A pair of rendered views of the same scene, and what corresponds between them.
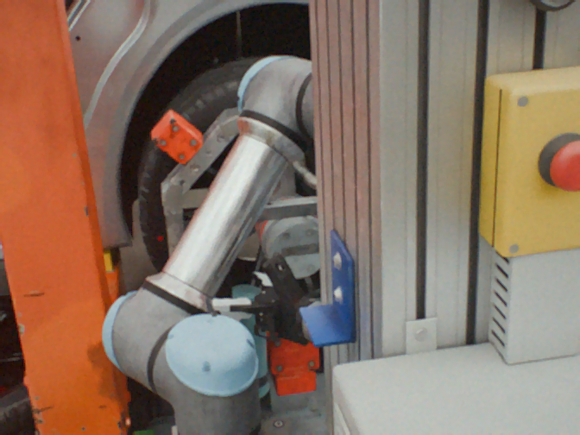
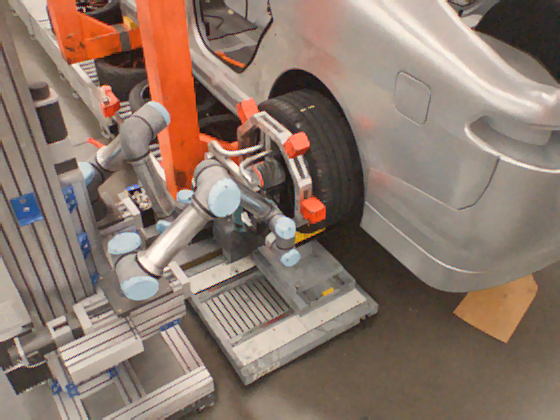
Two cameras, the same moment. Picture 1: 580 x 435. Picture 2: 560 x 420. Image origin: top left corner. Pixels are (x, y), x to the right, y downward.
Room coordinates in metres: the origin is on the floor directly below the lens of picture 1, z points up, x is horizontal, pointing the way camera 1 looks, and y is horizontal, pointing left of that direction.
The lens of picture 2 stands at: (0.96, -1.92, 2.42)
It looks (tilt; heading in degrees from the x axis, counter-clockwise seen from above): 41 degrees down; 66
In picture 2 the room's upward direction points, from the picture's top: straight up
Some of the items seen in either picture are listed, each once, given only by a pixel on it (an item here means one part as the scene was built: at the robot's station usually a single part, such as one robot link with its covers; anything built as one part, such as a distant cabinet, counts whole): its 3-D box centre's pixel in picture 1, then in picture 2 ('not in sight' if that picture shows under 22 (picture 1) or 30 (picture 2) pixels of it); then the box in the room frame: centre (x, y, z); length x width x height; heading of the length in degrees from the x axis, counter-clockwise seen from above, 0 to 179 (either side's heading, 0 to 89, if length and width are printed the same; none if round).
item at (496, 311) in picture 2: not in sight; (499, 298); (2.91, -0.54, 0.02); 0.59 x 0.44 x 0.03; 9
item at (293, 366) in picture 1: (289, 347); not in sight; (1.82, 0.02, 0.48); 0.16 x 0.12 x 0.17; 9
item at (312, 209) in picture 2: not in sight; (312, 210); (1.84, -0.30, 0.85); 0.09 x 0.08 x 0.07; 99
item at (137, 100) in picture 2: not in sight; (178, 107); (1.73, 1.58, 0.39); 0.66 x 0.66 x 0.24
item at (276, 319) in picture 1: (285, 315); not in sight; (1.43, 0.02, 0.80); 0.12 x 0.08 x 0.09; 54
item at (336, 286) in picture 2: not in sight; (301, 269); (1.96, 0.01, 0.13); 0.50 x 0.36 x 0.10; 99
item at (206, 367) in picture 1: (211, 374); (82, 181); (0.96, 0.12, 0.98); 0.13 x 0.12 x 0.14; 42
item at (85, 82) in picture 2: not in sight; (118, 125); (1.30, 1.70, 0.28); 2.47 x 0.09 x 0.22; 99
